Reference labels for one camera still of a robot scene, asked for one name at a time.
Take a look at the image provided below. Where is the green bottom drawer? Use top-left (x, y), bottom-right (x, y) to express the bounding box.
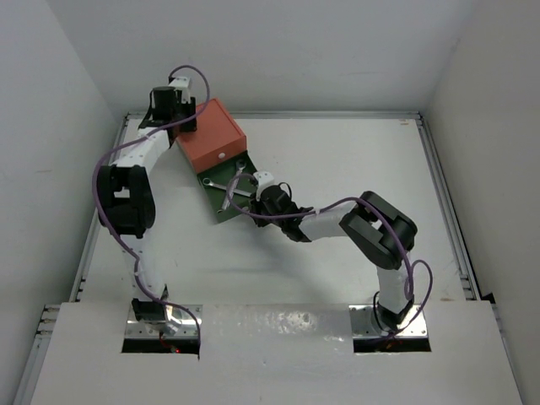
top-left (197, 152), bottom-right (265, 224)

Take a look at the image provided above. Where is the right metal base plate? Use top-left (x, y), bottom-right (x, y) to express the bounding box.
top-left (348, 304), bottom-right (429, 339)

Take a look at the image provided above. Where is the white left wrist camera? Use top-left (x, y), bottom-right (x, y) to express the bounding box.
top-left (169, 76), bottom-right (192, 104)

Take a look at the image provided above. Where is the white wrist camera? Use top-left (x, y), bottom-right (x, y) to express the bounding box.
top-left (253, 170), bottom-right (276, 201)
top-left (169, 76), bottom-right (192, 104)

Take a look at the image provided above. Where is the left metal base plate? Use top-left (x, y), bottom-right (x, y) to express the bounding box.
top-left (124, 305), bottom-right (203, 339)

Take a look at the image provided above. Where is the silver ring wrench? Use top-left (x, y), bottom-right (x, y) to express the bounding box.
top-left (221, 159), bottom-right (246, 212)

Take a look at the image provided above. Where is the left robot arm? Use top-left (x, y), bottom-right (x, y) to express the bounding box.
top-left (92, 78), bottom-right (197, 329)

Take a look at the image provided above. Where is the white foam front board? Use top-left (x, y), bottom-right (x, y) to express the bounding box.
top-left (32, 301), bottom-right (521, 404)

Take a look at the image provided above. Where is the orange drawer cabinet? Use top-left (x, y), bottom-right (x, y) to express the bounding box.
top-left (176, 98), bottom-right (247, 174)

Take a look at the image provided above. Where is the silver combination wrench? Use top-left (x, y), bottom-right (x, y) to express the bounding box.
top-left (202, 177), bottom-right (251, 197)

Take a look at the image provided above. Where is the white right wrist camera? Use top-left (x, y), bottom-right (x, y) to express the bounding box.
top-left (253, 170), bottom-right (276, 201)

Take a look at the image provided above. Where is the metal base plate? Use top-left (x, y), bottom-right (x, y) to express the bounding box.
top-left (124, 305), bottom-right (203, 339)
top-left (348, 304), bottom-right (429, 339)

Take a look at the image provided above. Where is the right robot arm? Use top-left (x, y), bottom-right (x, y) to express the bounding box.
top-left (248, 186), bottom-right (418, 333)

